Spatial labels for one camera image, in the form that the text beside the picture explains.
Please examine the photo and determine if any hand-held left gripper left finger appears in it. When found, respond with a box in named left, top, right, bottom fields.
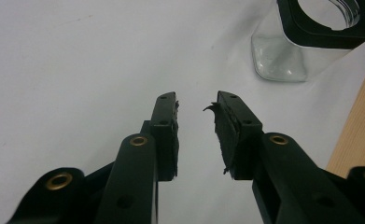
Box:
left=94, top=91, right=180, bottom=224

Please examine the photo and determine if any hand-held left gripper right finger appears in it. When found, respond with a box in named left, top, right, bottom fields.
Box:
left=203, top=90, right=365, bottom=224

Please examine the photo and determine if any clear glass jar black rim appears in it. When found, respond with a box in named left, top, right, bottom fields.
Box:
left=250, top=0, right=365, bottom=83

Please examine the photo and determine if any light wooden board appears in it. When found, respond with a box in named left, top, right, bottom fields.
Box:
left=325, top=46, right=365, bottom=179

